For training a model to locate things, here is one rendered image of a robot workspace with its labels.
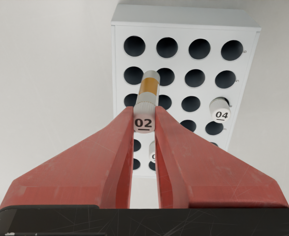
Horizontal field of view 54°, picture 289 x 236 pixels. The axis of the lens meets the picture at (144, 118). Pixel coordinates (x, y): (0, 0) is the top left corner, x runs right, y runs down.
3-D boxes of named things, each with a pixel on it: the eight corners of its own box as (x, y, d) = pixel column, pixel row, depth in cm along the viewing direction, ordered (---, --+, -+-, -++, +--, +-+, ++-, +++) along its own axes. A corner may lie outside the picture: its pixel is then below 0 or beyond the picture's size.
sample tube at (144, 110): (161, 87, 17) (157, 136, 13) (141, 86, 17) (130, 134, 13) (162, 68, 16) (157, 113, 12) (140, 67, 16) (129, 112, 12)
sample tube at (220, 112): (215, 89, 22) (228, 124, 18) (199, 87, 22) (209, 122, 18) (219, 75, 21) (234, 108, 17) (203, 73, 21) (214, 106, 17)
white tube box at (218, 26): (211, 150, 26) (219, 181, 23) (119, 146, 26) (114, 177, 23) (243, 9, 19) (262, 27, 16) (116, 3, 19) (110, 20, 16)
